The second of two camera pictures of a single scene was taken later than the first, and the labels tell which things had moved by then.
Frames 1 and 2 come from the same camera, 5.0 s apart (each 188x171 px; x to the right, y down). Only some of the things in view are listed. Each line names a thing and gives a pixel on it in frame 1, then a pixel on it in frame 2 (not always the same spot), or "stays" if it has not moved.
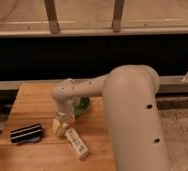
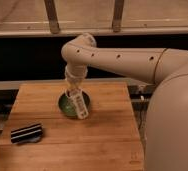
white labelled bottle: (77, 143) → (79, 102)
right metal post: (117, 15) stays
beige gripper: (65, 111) → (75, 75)
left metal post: (52, 16) stays
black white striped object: (27, 134) stays
